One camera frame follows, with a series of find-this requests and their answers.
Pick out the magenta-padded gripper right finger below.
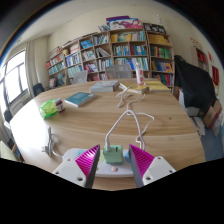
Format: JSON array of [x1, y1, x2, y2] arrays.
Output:
[[128, 143, 177, 188]]

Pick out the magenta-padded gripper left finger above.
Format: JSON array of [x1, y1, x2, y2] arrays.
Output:
[[52, 143, 101, 189]]

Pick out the green charger block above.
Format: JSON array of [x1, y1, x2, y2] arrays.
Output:
[[102, 144, 125, 165]]

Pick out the green plastic bag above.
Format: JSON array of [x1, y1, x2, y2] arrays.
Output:
[[38, 98, 59, 120]]

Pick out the small dark jar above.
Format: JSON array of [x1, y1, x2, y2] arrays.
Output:
[[53, 97, 66, 113]]

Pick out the teal book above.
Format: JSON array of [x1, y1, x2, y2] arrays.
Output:
[[63, 91, 97, 108]]

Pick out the cardboard box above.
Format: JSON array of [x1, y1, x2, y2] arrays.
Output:
[[203, 99, 223, 130]]

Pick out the yellow book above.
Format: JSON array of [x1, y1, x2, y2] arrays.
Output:
[[145, 80, 172, 93]]

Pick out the pale yellow notebook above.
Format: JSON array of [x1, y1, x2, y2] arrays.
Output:
[[119, 82, 150, 95]]

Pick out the black chair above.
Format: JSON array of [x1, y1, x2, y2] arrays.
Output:
[[32, 82, 46, 98]]

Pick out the grey book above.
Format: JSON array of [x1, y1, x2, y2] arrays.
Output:
[[88, 79, 120, 94]]

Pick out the black cloth cover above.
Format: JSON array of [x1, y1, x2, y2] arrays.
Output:
[[173, 54, 218, 114]]

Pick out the white bottle with red label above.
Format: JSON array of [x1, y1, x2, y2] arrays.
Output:
[[134, 61, 146, 86]]

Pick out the grey mesh chair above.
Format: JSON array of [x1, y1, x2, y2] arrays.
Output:
[[105, 63, 133, 80]]

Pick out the window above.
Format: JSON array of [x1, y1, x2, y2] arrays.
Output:
[[0, 49, 29, 106]]

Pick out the wooden bookshelf unit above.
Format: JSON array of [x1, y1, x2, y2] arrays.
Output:
[[45, 15, 176, 90]]

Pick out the white charging cable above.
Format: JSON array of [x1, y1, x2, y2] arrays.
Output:
[[104, 85, 156, 152]]

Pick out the red wall decoration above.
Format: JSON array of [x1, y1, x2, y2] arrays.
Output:
[[211, 65, 221, 87]]

